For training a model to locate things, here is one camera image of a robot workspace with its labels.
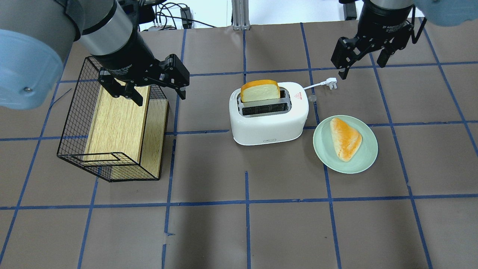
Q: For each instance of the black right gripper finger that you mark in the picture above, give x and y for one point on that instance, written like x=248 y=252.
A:
x=384 y=56
x=343 y=72

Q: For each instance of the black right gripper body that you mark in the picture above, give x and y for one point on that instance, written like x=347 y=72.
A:
x=386 y=21

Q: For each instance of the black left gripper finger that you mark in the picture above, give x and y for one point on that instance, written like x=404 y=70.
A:
x=129 y=92
x=181 y=92

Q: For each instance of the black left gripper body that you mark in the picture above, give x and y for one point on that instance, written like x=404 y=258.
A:
x=127 y=56

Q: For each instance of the white two-slot toaster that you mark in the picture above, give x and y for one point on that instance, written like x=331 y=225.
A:
x=272 y=120

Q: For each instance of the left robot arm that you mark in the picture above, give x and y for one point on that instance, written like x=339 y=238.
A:
x=37 y=35

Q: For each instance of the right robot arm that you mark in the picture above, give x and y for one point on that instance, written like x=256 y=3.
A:
x=445 y=13

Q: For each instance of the bread slice in toaster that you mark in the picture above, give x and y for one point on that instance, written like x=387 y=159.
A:
x=259 y=90

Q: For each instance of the wooden board shelf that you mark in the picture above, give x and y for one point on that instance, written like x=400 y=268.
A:
x=125 y=140

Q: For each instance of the triangular bread on plate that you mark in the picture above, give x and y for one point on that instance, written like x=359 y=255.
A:
x=346 y=139

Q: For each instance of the light green plate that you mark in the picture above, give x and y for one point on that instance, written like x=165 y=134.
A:
x=365 y=156

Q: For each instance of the black wire basket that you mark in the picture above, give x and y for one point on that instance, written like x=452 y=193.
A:
x=79 y=118

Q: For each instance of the aluminium frame post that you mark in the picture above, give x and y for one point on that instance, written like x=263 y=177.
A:
x=240 y=15

